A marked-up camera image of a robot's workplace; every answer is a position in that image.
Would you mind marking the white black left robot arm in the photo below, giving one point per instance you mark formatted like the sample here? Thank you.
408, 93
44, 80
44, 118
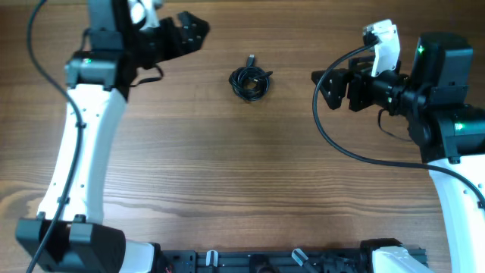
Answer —
67, 233

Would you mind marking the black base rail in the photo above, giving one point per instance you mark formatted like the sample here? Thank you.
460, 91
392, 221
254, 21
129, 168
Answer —
327, 261

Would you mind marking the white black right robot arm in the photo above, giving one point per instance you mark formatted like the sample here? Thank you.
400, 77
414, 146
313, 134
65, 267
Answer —
448, 131

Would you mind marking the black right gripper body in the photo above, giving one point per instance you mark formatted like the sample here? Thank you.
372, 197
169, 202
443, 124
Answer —
386, 89

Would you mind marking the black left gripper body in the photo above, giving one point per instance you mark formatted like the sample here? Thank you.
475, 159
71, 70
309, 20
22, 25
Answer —
153, 45

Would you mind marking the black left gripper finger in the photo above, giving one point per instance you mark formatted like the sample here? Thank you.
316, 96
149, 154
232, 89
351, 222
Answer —
192, 31
180, 47

